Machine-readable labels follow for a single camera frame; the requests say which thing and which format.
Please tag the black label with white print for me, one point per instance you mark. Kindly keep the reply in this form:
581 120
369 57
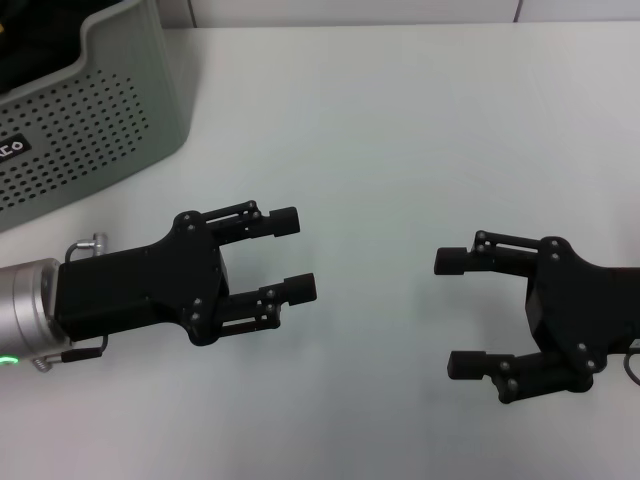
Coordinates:
14 147

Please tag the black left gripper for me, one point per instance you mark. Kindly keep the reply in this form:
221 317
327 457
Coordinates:
125 285

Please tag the dark towels pile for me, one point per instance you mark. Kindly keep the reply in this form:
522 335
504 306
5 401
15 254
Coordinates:
40 40

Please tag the grey perforated storage box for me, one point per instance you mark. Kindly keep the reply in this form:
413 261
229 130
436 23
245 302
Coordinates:
90 110

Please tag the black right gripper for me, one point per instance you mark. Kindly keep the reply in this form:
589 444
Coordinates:
580 305

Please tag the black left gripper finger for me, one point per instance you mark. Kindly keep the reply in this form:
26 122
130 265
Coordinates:
285 221
300 289

